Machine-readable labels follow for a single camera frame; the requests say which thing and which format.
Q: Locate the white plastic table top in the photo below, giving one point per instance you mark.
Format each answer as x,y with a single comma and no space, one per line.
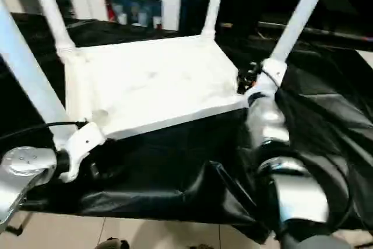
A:
151,86

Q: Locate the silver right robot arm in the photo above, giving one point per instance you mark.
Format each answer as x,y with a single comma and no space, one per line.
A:
274,138

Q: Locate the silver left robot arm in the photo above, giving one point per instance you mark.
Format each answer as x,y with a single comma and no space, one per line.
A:
23,173

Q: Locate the black mat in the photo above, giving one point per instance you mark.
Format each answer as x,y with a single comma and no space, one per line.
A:
175,185

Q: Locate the long black bar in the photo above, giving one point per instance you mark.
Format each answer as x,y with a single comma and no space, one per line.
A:
326,29

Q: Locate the white flat sheet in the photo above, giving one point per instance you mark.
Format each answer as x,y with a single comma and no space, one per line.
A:
367,58

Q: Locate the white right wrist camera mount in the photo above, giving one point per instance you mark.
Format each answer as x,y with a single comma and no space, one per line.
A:
269,80

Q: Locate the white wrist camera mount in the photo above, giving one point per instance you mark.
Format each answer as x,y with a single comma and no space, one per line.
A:
84,144
269,80

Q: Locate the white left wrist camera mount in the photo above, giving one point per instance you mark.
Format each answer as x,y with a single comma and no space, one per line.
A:
84,144

